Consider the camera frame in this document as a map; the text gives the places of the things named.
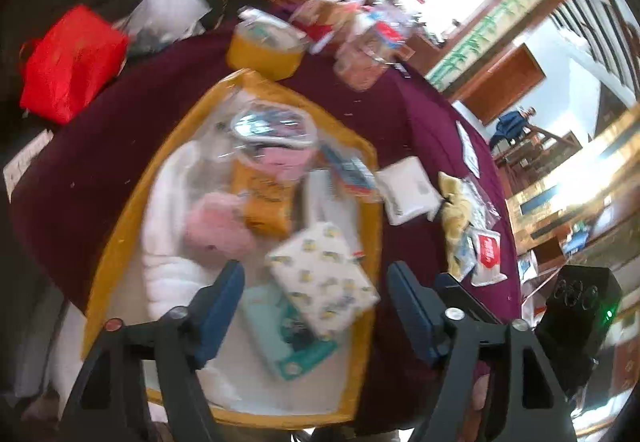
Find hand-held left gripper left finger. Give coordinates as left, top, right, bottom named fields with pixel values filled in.
left=62, top=259, right=246, bottom=442

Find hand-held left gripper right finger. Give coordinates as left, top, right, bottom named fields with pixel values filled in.
left=386, top=261, right=578, bottom=442

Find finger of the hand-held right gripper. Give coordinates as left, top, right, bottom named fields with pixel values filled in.
left=434, top=273, right=503, bottom=325

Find white yellow patterned tissue packet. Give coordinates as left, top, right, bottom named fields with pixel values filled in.
left=265, top=221, right=382, bottom=340

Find yellow trimmed fabric storage box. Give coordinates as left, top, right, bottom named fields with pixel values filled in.
left=82, top=68, right=383, bottom=430

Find red label sachet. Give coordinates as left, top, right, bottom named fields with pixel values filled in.
left=470, top=227, right=502, bottom=287

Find teal packet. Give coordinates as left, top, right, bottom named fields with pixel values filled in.
left=241, top=282, right=341, bottom=382

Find yellow cloth in clear bag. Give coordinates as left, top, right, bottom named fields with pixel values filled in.
left=437, top=171, right=501, bottom=278

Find pink plush toy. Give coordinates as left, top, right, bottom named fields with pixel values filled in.
left=185, top=192, right=256, bottom=263

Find white fluffy towel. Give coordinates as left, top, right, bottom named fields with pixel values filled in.
left=141, top=142, right=236, bottom=318

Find gold trimmed furniture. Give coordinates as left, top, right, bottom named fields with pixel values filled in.
left=507, top=107, right=640, bottom=253

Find white square packet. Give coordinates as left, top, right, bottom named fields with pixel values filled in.
left=375, top=156, right=443, bottom=227

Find orange packet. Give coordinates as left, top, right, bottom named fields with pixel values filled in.
left=230, top=162, right=296, bottom=238

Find white flat packet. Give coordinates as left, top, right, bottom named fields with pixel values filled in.
left=300, top=169, right=366, bottom=253

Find small white sachet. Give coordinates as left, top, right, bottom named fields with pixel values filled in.
left=456, top=121, right=481, bottom=178

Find blue red striped packet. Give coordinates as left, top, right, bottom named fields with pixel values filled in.
left=320, top=142, right=381, bottom=203

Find clear lidded cup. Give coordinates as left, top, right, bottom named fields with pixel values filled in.
left=230, top=102, right=321, bottom=183

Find maroon tablecloth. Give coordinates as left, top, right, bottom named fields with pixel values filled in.
left=10, top=29, right=523, bottom=435

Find brown wooden panel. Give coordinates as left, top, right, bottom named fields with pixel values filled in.
left=462, top=42, right=546, bottom=125

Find white paper sheets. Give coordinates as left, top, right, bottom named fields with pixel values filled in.
left=2, top=129, right=55, bottom=200

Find clear plastic jar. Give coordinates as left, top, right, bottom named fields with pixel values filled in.
left=332, top=12, right=416, bottom=92

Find yellow round container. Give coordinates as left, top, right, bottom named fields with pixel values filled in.
left=226, top=8, right=308, bottom=82

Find wooden staircase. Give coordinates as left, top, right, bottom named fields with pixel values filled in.
left=550, top=0, right=640, bottom=108

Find red tote bag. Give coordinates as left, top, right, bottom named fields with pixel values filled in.
left=19, top=4, right=130, bottom=125

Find white plastic bag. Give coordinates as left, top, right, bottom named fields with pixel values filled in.
left=122, top=0, right=213, bottom=48

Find pile of colourful packets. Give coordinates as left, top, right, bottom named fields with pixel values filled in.
left=290, top=0, right=426, bottom=53

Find wooden window frame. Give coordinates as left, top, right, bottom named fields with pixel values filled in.
left=200, top=0, right=596, bottom=98

